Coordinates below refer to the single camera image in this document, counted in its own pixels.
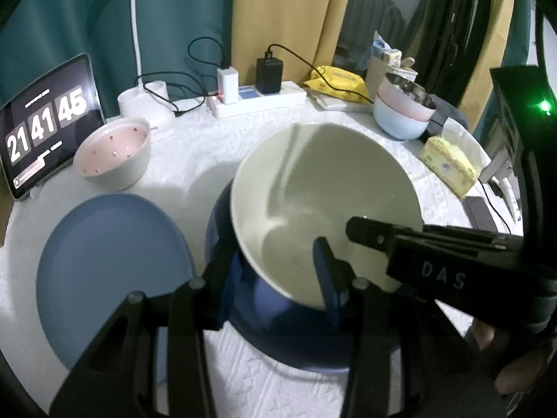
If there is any cream bowl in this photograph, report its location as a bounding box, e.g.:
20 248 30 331
230 124 423 310

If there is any large blue bowl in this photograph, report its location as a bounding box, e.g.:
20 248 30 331
204 179 401 375

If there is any blue plate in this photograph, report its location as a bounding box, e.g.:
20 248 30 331
36 193 194 369

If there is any pink strawberry bowl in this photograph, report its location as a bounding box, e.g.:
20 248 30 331
73 117 151 193

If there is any person right hand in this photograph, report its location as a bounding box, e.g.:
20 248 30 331
465 319 549 395

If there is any black smartphone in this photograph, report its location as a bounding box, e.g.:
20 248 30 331
463 196 497 232

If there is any yellow tissue pack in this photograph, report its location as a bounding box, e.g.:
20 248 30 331
418 136 480 200

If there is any light blue bowl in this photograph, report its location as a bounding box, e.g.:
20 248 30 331
373 96 429 141

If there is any white plastic bag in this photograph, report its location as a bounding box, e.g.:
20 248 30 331
442 118 491 174

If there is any pink bowl in stack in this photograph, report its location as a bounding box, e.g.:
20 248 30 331
377 73 437 122

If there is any yellow wipes pack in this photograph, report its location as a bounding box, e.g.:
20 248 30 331
304 66 371 104

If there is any white storage basket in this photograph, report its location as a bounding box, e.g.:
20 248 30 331
366 57 418 94

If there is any white power strip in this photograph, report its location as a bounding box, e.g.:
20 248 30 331
207 81 307 119

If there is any black charger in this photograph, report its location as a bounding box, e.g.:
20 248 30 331
255 57 283 94

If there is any white patterned table cloth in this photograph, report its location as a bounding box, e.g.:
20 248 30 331
0 91 523 418

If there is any white charger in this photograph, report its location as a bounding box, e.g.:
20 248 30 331
217 67 239 105

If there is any yellow curtain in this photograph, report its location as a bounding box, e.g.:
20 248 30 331
231 0 348 85

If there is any white desk lamp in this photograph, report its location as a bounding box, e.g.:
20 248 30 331
117 0 175 137

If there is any tablet showing clock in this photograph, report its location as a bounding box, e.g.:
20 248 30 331
1 53 106 201

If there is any teal curtain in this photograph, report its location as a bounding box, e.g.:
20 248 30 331
1 0 232 117

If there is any black cable of white charger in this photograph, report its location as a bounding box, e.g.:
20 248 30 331
187 36 232 71

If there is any black lamp cable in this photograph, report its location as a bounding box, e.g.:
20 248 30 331
135 71 208 119

